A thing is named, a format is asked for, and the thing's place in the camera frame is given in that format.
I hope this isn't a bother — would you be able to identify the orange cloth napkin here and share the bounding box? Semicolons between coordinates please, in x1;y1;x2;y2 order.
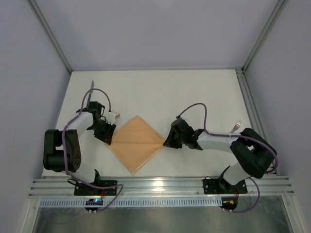
108;116;164;175

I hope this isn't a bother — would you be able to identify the left aluminium frame post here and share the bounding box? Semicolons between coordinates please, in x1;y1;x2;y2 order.
27;0;73;74

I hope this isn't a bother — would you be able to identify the aluminium rail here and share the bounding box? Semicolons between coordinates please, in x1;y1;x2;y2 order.
235;68;279;176
29;175;294;198

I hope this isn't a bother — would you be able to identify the right small connector board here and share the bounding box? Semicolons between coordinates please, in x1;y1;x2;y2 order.
220;197;238;212

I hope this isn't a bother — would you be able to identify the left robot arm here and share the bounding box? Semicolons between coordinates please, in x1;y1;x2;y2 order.
43;101;120;188

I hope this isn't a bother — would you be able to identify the left small controller board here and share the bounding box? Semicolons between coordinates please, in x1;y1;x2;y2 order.
84;198;103;212

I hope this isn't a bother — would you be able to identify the aluminium frame post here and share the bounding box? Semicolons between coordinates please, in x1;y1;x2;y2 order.
27;0;73;74
242;0;288;73

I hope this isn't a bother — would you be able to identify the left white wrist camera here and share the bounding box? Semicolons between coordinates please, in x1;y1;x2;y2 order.
105;112;120;125

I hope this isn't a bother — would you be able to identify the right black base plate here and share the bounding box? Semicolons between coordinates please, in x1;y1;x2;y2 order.
202;177;248;194

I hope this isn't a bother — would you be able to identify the fork with green handle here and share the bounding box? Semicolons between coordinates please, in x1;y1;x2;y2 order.
230;120;244;133

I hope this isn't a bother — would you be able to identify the slotted grey cable duct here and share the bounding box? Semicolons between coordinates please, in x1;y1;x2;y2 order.
39;197;221;208

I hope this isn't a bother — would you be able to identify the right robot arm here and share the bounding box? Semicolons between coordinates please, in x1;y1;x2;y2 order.
163;118;277;194

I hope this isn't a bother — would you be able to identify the right aluminium frame post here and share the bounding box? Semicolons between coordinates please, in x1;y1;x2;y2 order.
242;0;288;73

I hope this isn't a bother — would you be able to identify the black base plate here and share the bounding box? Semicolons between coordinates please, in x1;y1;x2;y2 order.
73;179;118;196
202;177;248;194

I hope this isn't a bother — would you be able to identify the aluminium front rail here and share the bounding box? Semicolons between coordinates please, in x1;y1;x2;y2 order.
29;175;294;198

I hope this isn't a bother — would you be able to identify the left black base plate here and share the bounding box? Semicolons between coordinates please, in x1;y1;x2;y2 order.
73;179;118;196

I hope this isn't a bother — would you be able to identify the knife with green handle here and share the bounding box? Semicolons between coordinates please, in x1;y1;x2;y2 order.
86;80;94;108

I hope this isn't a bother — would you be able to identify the right side aluminium rail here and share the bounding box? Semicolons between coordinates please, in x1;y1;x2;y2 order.
235;68;279;176

